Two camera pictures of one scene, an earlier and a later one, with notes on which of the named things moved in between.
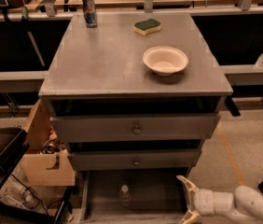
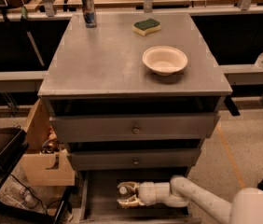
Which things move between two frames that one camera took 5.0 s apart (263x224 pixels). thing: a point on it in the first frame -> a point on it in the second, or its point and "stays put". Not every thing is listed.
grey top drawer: [134, 127] stays put
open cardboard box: [46, 161] stays put
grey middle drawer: [134, 158] stays put
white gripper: [204, 202] -> [147, 192]
